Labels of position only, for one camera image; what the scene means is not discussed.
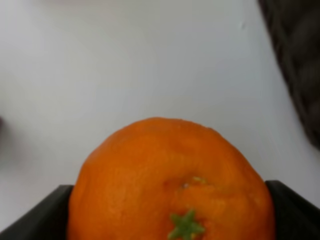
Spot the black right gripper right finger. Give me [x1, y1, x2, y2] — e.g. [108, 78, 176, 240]
[265, 180, 320, 240]

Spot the dark brown wicker basket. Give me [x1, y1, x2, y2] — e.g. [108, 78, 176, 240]
[257, 0, 320, 149]

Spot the orange tangerine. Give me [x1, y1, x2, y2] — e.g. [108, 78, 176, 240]
[66, 117, 276, 240]

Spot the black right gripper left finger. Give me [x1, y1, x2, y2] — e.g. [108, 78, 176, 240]
[0, 185, 73, 240]

